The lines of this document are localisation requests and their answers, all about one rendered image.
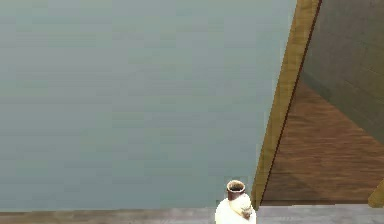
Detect yellow wooden door frame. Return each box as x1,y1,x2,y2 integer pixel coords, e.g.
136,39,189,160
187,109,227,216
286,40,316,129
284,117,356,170
250,0,324,211

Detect cream vase with brown neck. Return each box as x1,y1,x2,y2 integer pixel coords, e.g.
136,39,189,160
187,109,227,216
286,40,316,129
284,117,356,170
214,179,258,224

